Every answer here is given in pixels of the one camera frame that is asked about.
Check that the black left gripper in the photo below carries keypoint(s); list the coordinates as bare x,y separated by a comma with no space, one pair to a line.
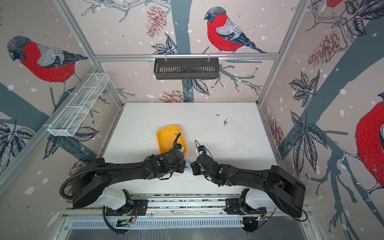
183,166

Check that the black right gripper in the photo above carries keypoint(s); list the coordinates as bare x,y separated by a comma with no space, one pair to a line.
195,168

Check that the yellow plastic tray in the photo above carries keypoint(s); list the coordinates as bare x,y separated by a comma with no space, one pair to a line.
166,137

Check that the light blue stapler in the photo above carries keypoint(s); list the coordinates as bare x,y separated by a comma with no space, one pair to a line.
188,165

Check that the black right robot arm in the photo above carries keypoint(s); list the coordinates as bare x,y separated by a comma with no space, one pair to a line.
286,191

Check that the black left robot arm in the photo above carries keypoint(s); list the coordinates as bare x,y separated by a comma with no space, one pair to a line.
93,185

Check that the aluminium top crossbar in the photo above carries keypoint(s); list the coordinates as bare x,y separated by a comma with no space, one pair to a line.
148,58

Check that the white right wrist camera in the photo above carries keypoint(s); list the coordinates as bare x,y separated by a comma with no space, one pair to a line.
201,149

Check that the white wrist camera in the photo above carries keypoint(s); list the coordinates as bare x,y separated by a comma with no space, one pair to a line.
201,149
179,147

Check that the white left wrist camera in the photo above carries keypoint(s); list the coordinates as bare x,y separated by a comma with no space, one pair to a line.
179,147

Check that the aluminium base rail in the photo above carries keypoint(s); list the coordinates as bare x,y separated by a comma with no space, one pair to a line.
157,213

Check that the black hanging wire basket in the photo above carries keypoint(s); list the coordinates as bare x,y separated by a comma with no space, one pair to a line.
187,69

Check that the white wire mesh basket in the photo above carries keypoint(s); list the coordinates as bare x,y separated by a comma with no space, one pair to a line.
71,117

